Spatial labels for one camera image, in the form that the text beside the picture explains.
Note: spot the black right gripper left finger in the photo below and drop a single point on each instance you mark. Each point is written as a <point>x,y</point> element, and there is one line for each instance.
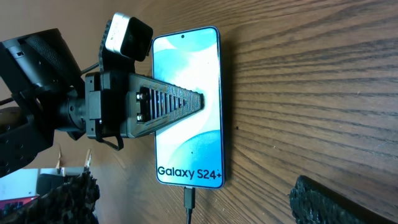
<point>72,202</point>

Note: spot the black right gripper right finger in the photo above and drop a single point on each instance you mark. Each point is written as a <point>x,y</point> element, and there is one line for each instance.
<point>312,202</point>

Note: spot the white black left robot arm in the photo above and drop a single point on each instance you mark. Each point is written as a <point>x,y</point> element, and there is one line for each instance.
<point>49,92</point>

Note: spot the blue Galaxy smartphone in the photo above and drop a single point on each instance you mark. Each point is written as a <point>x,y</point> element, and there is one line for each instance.
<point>190,152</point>

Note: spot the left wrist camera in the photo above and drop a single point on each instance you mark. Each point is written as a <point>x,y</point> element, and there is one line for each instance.
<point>126,40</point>

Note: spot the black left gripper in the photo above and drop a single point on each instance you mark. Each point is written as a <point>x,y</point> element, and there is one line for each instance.
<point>151,105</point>

